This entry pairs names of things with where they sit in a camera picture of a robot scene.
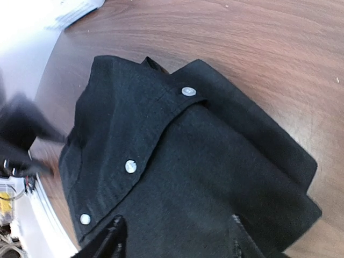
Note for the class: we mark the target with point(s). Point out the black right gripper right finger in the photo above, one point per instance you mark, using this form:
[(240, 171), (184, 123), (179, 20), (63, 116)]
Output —
[(247, 243)]

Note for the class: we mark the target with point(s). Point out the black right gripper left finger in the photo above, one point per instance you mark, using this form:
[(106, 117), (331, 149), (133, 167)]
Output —
[(110, 242)]

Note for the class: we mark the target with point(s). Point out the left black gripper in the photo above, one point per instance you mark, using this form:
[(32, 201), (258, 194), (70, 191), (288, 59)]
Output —
[(21, 123)]

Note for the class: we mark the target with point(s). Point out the black long sleeve shirt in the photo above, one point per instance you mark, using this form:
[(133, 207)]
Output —
[(177, 155)]

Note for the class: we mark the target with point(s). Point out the white plastic basket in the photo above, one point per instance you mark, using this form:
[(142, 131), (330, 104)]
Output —
[(65, 13)]

